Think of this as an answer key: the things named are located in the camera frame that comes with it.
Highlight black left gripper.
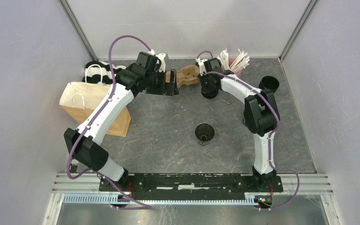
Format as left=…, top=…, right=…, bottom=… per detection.
left=146, top=69, right=179, bottom=96

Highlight brown cardboard cup carrier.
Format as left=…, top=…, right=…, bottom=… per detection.
left=175, top=65, right=199, bottom=88

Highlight black paper coffee cup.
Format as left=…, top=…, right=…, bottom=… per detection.
left=195, top=123, right=215, bottom=146

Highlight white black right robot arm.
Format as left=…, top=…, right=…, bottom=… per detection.
left=198, top=72, right=280, bottom=191

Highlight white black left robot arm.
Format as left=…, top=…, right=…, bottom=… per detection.
left=64, top=52, right=179, bottom=191

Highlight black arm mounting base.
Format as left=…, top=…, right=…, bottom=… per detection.
left=115, top=172, right=284, bottom=201

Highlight pink stirrer holder cup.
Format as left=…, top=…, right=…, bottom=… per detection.
left=228, top=57, right=244, bottom=77

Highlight white wrapped stirrer sticks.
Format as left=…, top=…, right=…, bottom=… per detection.
left=217, top=49, right=250, bottom=75

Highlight black white striped cloth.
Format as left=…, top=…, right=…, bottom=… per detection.
left=82, top=61, right=126, bottom=85

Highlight brown paper bag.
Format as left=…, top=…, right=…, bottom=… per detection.
left=59, top=82, right=131, bottom=137

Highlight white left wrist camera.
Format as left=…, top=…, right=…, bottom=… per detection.
left=148, top=49, right=169, bottom=73

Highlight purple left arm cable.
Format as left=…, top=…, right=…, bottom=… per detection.
left=66, top=35, right=153, bottom=210

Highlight slotted aluminium cable rail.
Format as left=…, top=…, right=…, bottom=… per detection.
left=62, top=194, right=258, bottom=206

